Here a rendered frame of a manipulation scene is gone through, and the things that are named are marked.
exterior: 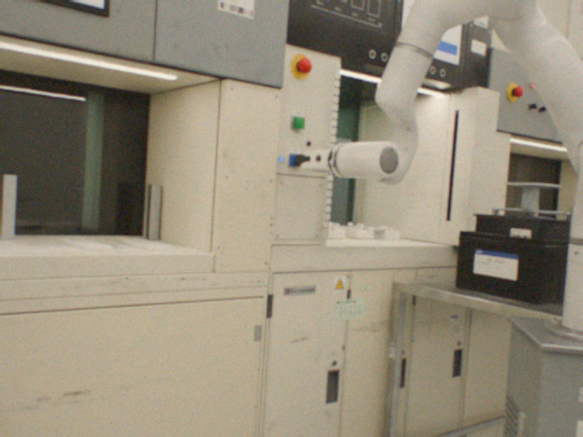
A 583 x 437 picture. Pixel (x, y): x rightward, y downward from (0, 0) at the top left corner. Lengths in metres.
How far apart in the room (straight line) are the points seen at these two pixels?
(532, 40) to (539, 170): 2.07
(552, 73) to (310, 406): 1.07
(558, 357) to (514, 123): 1.27
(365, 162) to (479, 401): 1.29
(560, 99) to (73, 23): 1.00
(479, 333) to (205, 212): 1.19
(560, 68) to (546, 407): 0.67
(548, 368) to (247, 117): 0.88
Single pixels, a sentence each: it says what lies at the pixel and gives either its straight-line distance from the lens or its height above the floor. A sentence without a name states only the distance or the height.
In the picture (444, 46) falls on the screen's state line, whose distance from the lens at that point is 2.09.
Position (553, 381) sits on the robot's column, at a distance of 1.28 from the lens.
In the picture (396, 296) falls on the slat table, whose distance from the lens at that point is 1.89.
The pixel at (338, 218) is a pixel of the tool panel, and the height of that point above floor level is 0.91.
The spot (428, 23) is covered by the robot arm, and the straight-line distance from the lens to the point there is 1.41.
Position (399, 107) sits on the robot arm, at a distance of 1.39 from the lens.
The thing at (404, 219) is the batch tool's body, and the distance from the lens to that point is 2.27.
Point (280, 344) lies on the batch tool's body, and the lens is 1.67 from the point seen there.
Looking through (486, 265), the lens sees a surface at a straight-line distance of 1.82.
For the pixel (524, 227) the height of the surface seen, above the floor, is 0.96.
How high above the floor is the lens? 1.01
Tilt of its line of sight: 3 degrees down
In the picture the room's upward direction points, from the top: 4 degrees clockwise
